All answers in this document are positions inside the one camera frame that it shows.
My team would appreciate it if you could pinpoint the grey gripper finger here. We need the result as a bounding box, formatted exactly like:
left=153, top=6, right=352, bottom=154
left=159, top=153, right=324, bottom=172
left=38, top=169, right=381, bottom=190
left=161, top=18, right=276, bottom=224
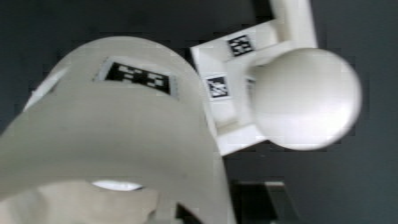
left=237, top=181, right=301, bottom=224

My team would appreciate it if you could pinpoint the white lamp bulb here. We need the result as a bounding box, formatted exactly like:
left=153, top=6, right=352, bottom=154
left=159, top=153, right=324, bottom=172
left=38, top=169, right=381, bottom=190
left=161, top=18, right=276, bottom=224
left=251, top=48, right=363, bottom=151

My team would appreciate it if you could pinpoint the white lamp base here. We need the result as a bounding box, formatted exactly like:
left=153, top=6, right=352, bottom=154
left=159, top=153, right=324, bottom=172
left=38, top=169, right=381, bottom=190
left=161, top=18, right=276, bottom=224
left=191, top=21, right=280, bottom=156

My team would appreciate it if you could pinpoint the white right fence block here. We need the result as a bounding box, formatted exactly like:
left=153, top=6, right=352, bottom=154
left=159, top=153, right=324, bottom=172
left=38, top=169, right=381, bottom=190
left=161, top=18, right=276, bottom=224
left=271, top=0, right=319, bottom=48

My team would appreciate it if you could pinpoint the white lamp shade cone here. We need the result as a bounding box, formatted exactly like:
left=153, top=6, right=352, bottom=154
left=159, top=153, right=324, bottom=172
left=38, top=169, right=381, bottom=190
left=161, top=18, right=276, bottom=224
left=0, top=37, right=237, bottom=224

